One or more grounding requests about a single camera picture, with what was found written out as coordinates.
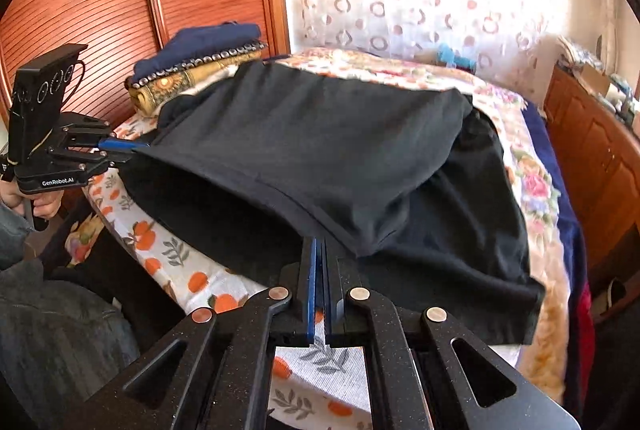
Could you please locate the dark circle-patterned folded cloth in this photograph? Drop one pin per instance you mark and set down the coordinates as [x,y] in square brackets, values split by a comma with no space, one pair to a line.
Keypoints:
[215,57]

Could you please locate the person's grey clothing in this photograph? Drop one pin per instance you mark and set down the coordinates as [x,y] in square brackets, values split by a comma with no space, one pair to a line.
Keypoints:
[60,340]

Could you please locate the navy bed sheet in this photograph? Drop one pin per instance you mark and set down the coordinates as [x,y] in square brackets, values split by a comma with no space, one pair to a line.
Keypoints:
[570,230]

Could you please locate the blue toy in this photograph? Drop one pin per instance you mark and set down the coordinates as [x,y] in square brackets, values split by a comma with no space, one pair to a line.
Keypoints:
[452,56]

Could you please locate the low wooden cabinet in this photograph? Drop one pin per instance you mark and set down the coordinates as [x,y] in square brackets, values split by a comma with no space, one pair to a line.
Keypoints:
[600,160]

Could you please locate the black printed t-shirt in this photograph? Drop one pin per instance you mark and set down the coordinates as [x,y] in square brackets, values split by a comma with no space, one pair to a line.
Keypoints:
[325,135]

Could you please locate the red cloth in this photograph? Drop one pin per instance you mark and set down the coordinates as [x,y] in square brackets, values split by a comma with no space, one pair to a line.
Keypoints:
[586,330]

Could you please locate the orange-print bed sheet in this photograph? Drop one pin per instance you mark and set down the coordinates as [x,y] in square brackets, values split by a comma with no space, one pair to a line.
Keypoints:
[200,280]

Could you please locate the folded navy clothes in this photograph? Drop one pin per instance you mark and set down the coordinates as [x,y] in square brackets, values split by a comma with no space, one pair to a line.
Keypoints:
[200,42]

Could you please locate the person's left hand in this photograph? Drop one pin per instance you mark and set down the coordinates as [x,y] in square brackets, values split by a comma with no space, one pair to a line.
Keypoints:
[47,205]

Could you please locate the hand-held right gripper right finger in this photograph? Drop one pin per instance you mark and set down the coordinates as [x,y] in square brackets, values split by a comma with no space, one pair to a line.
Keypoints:
[334,305]

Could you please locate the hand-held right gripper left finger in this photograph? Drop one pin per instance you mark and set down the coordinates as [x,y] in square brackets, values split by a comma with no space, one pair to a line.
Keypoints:
[312,290]

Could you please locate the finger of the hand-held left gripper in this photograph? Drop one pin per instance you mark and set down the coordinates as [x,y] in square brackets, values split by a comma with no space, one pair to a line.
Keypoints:
[100,158]
[120,144]

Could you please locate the person's left forearm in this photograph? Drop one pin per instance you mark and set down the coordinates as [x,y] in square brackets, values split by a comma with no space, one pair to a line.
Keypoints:
[12,235]

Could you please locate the yellow sunflower-patterned cloth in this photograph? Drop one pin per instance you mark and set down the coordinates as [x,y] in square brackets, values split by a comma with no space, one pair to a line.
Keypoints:
[165,90]

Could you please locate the floral blanket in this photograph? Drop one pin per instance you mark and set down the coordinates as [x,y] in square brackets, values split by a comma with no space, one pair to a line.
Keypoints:
[535,190]

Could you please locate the cardboard box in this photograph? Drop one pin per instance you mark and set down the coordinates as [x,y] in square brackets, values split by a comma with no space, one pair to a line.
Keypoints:
[594,81]

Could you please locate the stack of folded cloths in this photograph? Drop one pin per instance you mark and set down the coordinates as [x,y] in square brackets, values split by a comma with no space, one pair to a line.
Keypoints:
[575,52]

